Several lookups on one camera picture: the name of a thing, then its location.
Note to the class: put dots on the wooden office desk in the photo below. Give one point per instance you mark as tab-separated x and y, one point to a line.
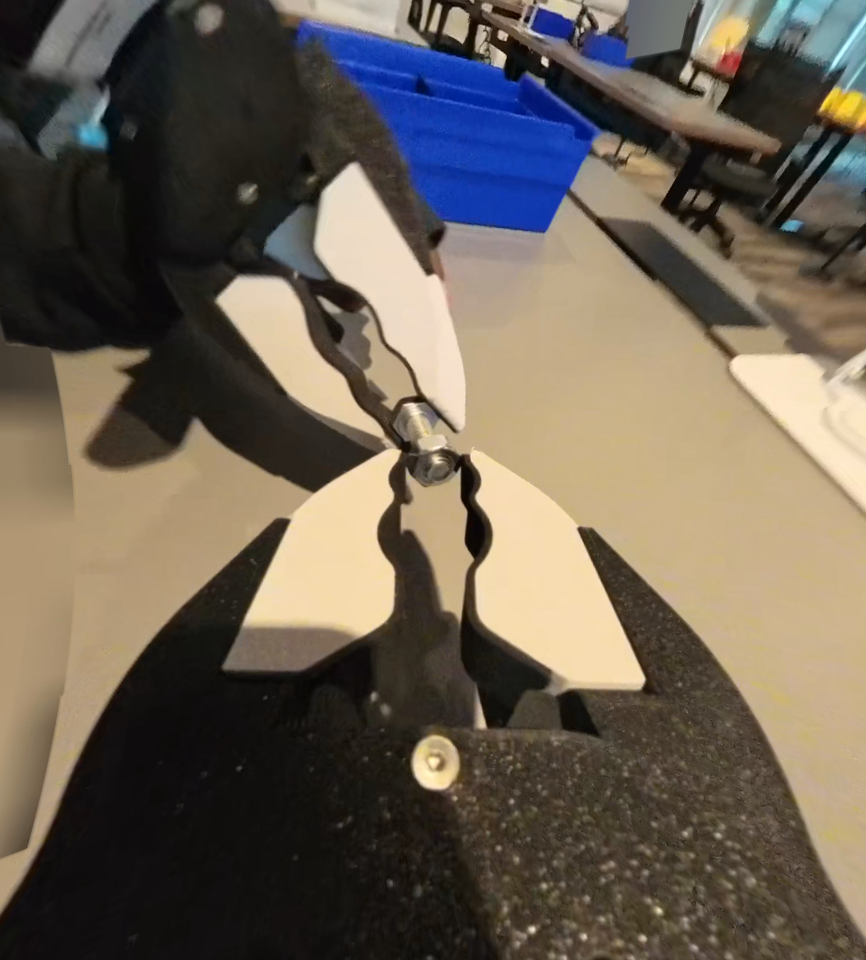
628	86

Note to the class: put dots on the black desk mat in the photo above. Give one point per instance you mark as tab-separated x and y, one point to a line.
680	270

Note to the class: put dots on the white plastic base plate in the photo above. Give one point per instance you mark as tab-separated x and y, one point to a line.
793	397

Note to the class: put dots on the person's left forearm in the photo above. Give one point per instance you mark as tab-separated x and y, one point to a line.
42	247

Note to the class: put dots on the silver hex bolt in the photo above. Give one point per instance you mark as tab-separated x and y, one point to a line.
433	466

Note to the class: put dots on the blue plastic bin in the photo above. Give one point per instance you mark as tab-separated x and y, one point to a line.
478	150

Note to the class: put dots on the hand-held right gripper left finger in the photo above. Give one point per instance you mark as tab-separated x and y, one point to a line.
328	570

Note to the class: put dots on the silver hex nut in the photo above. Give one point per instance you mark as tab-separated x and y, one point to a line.
410	418

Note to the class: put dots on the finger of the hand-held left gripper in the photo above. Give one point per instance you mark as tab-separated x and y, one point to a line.
395	300
268	307

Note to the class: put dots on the black mesh office chair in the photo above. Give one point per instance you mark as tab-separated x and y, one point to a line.
770	112

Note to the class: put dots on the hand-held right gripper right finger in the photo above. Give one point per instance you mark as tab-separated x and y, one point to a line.
545	592

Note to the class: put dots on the small blue bin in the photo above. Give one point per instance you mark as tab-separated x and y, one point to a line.
607	51
553	21

